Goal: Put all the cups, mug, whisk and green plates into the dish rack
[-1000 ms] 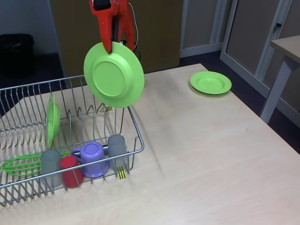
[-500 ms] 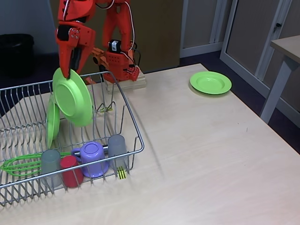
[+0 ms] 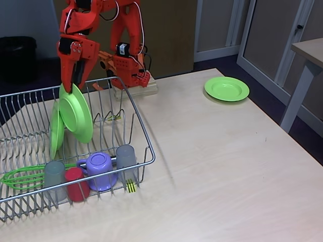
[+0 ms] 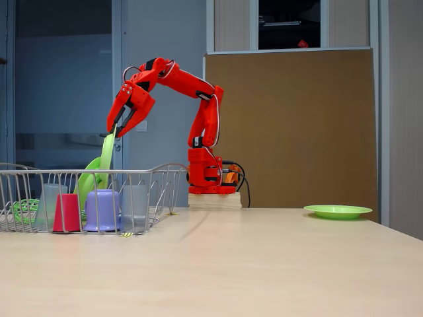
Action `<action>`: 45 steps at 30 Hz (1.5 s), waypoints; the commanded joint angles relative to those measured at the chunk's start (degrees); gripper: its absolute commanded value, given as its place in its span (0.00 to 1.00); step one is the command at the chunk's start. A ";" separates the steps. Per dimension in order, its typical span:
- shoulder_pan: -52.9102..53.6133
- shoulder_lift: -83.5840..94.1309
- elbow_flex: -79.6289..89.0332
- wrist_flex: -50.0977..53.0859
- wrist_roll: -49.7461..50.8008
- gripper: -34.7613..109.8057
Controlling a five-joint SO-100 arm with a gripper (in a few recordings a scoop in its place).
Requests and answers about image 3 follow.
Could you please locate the green plastic plate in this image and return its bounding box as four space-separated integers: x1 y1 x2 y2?
58 83 93 144
49 100 66 160
203 76 250 102

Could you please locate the grey translucent plastic cup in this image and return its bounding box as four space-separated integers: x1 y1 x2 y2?
44 160 68 202
115 145 139 184

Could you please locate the purple plastic mug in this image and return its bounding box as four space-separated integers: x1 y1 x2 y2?
76 153 119 192

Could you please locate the green whisk with steel handle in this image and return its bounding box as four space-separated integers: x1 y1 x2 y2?
0 155 118 190

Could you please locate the red plastic cup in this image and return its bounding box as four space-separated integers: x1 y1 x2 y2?
64 167 91 202

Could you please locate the orange table clamp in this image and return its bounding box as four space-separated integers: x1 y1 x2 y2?
92 50 119 91

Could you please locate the wooden base block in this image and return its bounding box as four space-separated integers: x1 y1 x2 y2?
113 75 159 101

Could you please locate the brown pin board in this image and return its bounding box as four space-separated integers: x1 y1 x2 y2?
52 0 198 84

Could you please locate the yellow black striped tape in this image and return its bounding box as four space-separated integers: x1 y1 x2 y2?
125 178 137 194

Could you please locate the beige side table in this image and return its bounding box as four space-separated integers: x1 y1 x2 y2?
280 37 323 133

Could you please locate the white gripper cable loop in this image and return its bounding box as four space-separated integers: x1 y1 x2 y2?
63 10 72 35

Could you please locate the black base cable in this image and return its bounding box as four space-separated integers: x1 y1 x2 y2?
143 51 153 74

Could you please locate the metal wire dish rack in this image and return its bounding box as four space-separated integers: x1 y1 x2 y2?
0 76 156 223

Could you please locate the grey cabinet with white frame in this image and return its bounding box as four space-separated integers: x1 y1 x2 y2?
193 0 250 63
236 0 323 119

